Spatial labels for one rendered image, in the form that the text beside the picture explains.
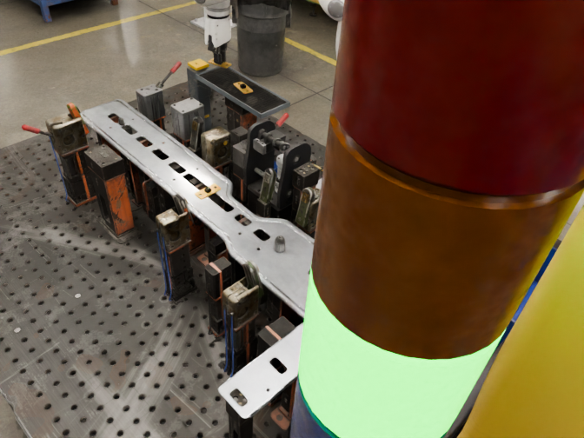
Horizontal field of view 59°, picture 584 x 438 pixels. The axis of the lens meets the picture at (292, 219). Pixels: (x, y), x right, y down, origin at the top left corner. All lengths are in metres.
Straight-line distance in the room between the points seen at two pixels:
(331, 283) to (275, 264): 1.30
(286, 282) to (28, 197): 1.24
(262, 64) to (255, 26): 0.33
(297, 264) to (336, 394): 1.27
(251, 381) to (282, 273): 0.34
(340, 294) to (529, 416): 0.23
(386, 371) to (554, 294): 0.15
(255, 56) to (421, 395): 4.36
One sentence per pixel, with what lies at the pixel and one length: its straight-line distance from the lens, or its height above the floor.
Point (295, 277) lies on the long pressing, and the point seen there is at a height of 1.00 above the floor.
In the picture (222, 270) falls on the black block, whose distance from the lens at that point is 1.45.
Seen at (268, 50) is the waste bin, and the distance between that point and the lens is 4.48.
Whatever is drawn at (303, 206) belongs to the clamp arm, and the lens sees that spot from 1.56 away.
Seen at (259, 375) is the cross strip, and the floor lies 1.00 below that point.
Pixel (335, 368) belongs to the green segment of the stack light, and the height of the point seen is 1.91.
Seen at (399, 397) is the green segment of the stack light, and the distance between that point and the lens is 0.18.
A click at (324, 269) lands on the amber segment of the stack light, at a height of 1.95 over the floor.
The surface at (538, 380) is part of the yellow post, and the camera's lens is 0.34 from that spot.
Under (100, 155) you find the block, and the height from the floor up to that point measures 1.03.
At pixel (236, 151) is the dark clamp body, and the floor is 1.07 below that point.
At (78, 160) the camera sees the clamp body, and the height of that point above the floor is 0.90.
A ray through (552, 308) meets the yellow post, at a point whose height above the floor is 1.86.
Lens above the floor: 2.06
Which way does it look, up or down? 42 degrees down
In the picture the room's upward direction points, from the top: 5 degrees clockwise
